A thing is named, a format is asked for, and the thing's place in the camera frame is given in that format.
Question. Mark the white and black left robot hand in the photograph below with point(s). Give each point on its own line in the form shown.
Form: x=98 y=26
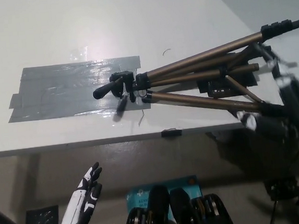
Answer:
x=80 y=202

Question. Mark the black tape patch on table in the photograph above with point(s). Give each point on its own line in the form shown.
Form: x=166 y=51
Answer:
x=247 y=78

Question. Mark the bronze and black camera tripod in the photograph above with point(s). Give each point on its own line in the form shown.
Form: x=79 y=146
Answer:
x=187 y=61

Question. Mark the teal router box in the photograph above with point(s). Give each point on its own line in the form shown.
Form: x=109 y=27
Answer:
x=138 y=196

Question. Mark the small black tape strip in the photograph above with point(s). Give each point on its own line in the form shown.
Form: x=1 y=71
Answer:
x=171 y=132

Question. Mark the black floor marker patch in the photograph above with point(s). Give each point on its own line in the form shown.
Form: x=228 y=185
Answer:
x=281 y=187

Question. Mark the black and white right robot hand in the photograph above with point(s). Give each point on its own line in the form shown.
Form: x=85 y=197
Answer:
x=296 y=109

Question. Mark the grey duct tape patch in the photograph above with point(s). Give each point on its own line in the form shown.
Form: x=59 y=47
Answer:
x=63 y=90

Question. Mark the black tape patch on floor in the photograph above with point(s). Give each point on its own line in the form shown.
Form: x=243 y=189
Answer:
x=42 y=217

